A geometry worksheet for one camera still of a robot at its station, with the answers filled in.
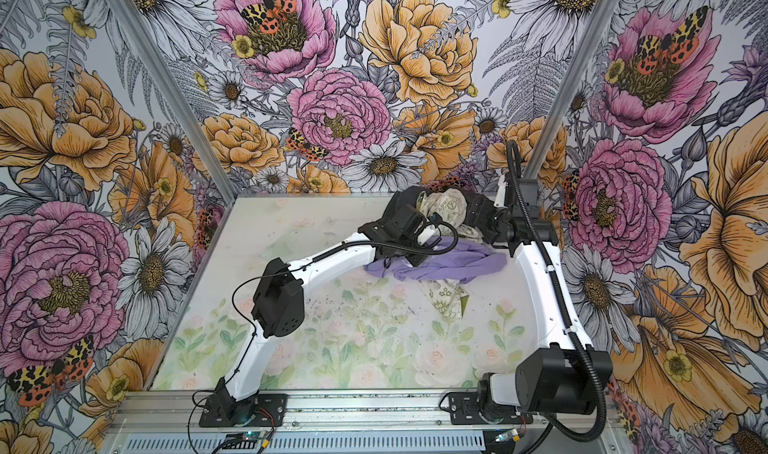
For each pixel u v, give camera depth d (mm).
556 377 399
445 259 906
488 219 701
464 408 742
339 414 748
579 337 403
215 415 730
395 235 712
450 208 964
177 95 919
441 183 1233
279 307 533
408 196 1192
